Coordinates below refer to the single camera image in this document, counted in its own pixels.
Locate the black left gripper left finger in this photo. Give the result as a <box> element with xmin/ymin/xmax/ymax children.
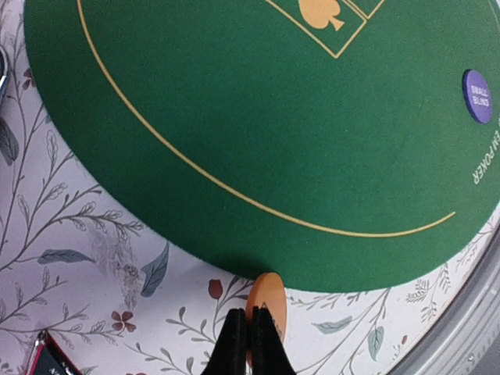
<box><xmin>206</xmin><ymin>309</ymin><xmax>247</xmax><ymax>375</ymax></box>

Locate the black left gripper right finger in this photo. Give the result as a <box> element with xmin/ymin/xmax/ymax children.
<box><xmin>252</xmin><ymin>307</ymin><xmax>295</xmax><ymax>375</ymax></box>

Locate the orange big blind button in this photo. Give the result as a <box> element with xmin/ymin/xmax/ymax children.
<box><xmin>245</xmin><ymin>273</ymin><xmax>288</xmax><ymax>370</ymax></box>

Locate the purple small blind button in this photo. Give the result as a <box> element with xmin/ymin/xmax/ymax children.
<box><xmin>462</xmin><ymin>70</ymin><xmax>493</xmax><ymax>124</ymax></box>

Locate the black triangular card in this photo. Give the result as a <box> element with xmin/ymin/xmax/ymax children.
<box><xmin>22</xmin><ymin>329</ymin><xmax>98</xmax><ymax>375</ymax></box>

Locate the round green poker mat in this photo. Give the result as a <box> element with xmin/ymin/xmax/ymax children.
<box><xmin>24</xmin><ymin>1</ymin><xmax>499</xmax><ymax>291</ymax></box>

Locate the aluminium poker chip case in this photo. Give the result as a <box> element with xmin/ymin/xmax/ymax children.
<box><xmin>0</xmin><ymin>47</ymin><xmax>9</xmax><ymax>101</ymax></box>

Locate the aluminium front rail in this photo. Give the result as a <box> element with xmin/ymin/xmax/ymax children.
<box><xmin>391</xmin><ymin>229</ymin><xmax>499</xmax><ymax>374</ymax></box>

